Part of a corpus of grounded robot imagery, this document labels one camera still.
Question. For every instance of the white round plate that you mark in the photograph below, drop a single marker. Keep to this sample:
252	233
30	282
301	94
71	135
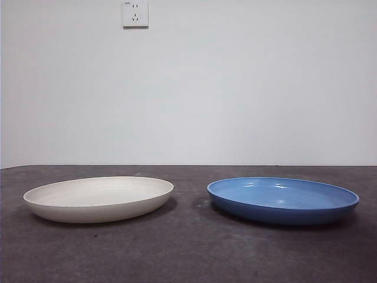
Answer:
97	200

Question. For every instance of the blue round plate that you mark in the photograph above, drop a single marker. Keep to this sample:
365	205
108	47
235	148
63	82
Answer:
279	203

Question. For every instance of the white wall socket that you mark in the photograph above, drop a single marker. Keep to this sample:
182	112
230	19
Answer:
135	14

